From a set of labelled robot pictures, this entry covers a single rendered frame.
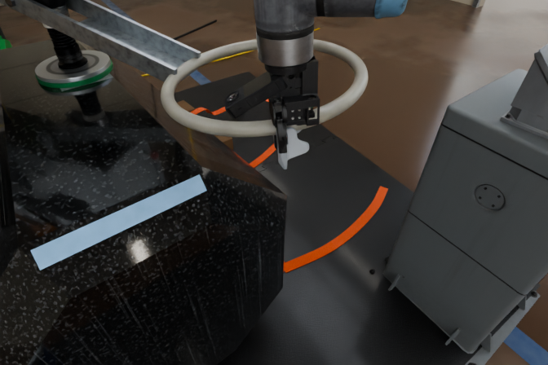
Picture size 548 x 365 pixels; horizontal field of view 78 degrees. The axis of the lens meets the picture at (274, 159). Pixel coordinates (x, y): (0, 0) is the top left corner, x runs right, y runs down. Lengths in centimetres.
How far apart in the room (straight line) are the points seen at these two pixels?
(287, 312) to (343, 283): 27
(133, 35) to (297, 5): 67
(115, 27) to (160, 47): 15
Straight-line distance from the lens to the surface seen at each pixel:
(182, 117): 71
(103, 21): 116
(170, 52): 103
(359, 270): 158
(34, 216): 77
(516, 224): 110
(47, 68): 127
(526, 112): 101
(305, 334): 142
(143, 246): 72
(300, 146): 63
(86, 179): 80
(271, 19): 52
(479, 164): 105
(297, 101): 58
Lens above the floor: 133
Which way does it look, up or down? 40 degrees down
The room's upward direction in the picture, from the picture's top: straight up
